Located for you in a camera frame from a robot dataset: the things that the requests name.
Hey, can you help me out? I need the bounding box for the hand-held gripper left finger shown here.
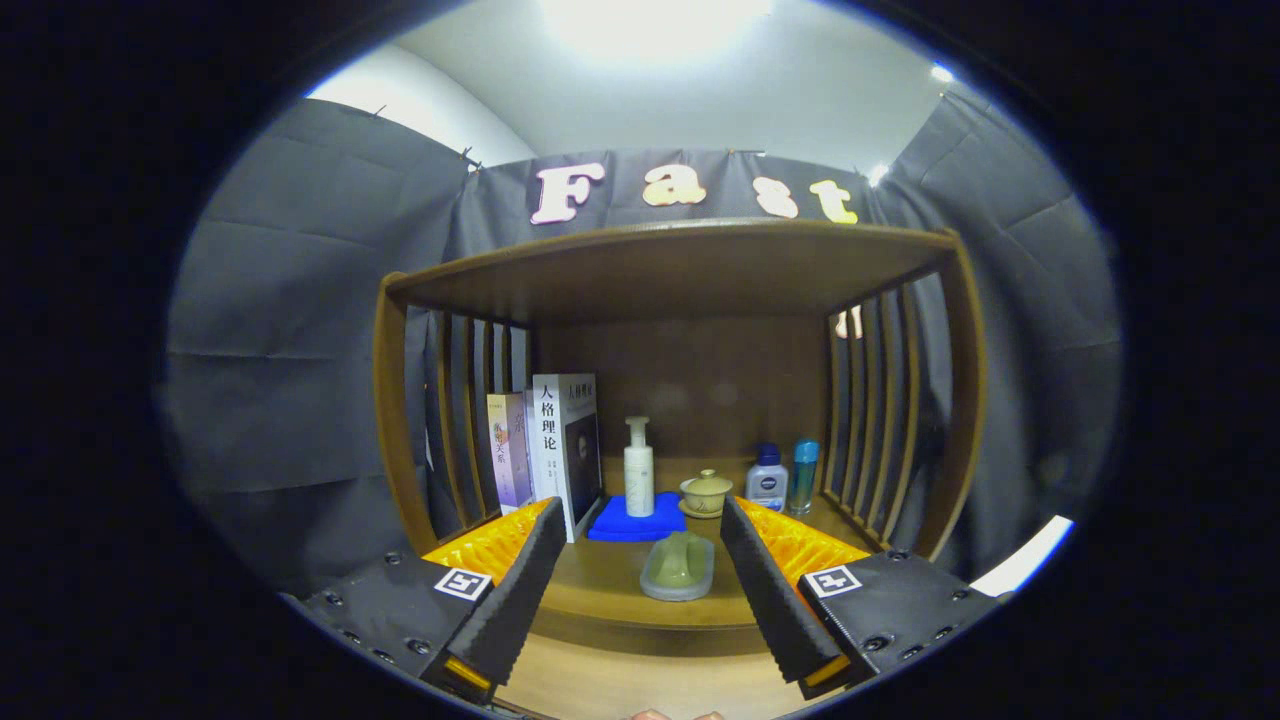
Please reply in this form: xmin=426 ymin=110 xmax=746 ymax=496
xmin=283 ymin=497 xmax=569 ymax=701

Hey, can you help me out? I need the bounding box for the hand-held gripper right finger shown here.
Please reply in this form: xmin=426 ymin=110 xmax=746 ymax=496
xmin=718 ymin=495 xmax=1006 ymax=701

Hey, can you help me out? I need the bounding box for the green ornament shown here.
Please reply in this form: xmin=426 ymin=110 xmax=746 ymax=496
xmin=640 ymin=531 xmax=717 ymax=603

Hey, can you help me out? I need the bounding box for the wooden countertop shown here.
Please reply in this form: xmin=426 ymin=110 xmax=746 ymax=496
xmin=425 ymin=458 xmax=891 ymax=658

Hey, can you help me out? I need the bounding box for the wooden cabinet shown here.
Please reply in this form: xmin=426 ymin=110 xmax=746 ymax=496
xmin=372 ymin=218 xmax=989 ymax=661

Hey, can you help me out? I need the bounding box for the white bottle with blue cap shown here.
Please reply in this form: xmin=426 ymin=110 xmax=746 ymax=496
xmin=746 ymin=443 xmax=790 ymax=514

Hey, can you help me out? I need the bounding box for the blue folded cloth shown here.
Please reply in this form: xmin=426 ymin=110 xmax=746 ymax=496
xmin=587 ymin=490 xmax=689 ymax=544

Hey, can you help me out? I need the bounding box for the yellow lidded teacup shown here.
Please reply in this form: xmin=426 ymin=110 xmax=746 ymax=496
xmin=679 ymin=469 xmax=734 ymax=520

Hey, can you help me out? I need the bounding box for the teal bottle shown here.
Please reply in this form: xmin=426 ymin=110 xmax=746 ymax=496
xmin=787 ymin=439 xmax=821 ymax=517

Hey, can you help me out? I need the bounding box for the purple book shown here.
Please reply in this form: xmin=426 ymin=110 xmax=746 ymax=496
xmin=487 ymin=392 xmax=534 ymax=516

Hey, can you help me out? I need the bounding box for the thick white book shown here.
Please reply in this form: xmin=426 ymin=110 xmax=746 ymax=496
xmin=531 ymin=373 xmax=604 ymax=544

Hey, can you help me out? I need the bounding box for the thin white book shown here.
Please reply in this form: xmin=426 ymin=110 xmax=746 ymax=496
xmin=522 ymin=390 xmax=541 ymax=506

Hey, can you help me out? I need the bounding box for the white pump bottle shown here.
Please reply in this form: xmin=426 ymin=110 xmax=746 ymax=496
xmin=623 ymin=416 xmax=656 ymax=519

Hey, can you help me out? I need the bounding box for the black backdrop cloth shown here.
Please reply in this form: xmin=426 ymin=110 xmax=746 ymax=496
xmin=160 ymin=85 xmax=1123 ymax=601

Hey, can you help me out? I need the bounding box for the large ceiling light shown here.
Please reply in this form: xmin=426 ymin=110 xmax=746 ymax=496
xmin=540 ymin=0 xmax=776 ymax=58

